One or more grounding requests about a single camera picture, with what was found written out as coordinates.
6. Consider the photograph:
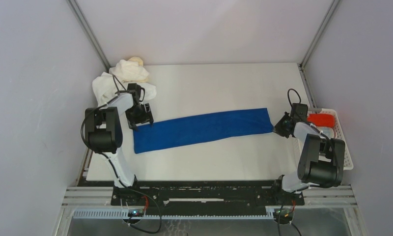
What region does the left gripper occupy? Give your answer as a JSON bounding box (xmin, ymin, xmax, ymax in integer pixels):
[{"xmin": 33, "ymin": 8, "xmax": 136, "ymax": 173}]
[{"xmin": 125, "ymin": 103, "xmax": 153, "ymax": 131}]

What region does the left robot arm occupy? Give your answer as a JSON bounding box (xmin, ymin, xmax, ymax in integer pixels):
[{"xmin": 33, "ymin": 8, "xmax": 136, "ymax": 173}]
[{"xmin": 80, "ymin": 90, "xmax": 154, "ymax": 205}]

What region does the red rolled towel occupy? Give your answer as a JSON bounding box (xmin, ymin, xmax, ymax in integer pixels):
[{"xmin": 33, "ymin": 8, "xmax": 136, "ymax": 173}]
[{"xmin": 307, "ymin": 113, "xmax": 336, "ymax": 128}]

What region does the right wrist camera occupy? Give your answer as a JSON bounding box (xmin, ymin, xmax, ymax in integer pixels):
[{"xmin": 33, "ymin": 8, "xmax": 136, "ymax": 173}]
[{"xmin": 290, "ymin": 103, "xmax": 309, "ymax": 122}]

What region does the white plastic basket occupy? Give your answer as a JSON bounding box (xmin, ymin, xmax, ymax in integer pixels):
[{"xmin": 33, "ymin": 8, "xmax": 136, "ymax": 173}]
[{"xmin": 305, "ymin": 108, "xmax": 354, "ymax": 172}]

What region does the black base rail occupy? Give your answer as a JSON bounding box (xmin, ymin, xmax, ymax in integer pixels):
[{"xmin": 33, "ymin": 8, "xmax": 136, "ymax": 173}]
[{"xmin": 111, "ymin": 180, "xmax": 305, "ymax": 217}]

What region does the blue towel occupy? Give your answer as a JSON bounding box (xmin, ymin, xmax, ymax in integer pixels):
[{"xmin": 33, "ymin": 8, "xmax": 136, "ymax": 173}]
[{"xmin": 133, "ymin": 108, "xmax": 274, "ymax": 154}]

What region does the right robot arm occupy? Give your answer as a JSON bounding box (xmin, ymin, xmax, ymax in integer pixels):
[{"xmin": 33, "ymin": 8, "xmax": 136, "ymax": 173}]
[{"xmin": 272, "ymin": 112, "xmax": 346, "ymax": 205}]

